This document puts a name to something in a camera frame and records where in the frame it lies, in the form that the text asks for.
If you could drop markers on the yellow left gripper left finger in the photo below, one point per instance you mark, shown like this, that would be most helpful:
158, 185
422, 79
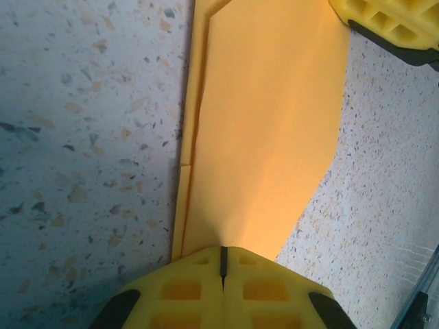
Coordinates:
181, 294

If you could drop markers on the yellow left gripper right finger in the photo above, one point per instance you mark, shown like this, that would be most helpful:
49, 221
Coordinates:
267, 294

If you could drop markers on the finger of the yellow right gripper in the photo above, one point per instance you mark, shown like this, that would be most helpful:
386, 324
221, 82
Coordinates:
394, 24

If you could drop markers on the orange cloth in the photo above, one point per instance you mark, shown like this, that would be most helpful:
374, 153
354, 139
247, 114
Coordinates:
257, 120

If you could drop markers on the aluminium front rail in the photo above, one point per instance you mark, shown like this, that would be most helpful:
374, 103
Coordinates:
425, 308

